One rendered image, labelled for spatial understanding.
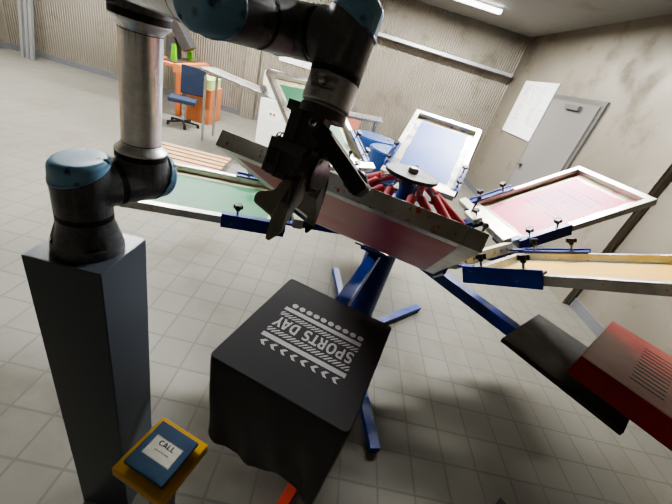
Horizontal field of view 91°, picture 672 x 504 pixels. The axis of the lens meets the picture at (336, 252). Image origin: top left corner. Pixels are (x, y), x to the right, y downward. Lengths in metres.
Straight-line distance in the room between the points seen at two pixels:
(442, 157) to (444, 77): 5.68
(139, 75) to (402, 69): 7.66
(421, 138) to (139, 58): 2.43
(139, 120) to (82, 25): 9.48
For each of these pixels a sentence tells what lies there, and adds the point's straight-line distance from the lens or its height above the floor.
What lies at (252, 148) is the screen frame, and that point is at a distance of 0.75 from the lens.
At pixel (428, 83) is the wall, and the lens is 8.43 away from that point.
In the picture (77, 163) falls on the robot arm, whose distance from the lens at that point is 0.90.
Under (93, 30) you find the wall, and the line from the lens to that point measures 10.24.
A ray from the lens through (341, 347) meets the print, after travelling 1.14.
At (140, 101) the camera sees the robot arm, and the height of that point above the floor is 1.56.
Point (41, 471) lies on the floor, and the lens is 2.06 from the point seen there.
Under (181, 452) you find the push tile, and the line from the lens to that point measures 0.88.
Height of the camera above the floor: 1.75
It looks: 29 degrees down
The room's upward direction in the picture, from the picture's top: 17 degrees clockwise
